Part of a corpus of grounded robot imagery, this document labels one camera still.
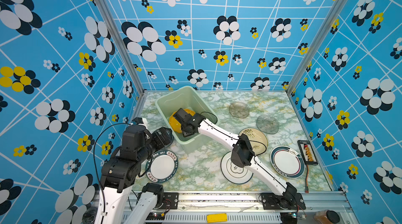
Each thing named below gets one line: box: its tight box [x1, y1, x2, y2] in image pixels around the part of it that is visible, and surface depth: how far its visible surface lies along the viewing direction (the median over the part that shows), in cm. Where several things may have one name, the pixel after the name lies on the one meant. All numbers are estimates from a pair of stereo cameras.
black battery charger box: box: [297, 139, 319, 166], surface depth 89 cm
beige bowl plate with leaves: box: [238, 127, 269, 156], surface depth 96 cm
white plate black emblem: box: [220, 151, 254, 185], surface depth 82 cm
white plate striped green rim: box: [270, 145, 306, 179], surface depth 87 cm
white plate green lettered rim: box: [145, 150, 179, 184], surface depth 86 cm
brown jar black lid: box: [313, 209, 341, 224], surface depth 64 cm
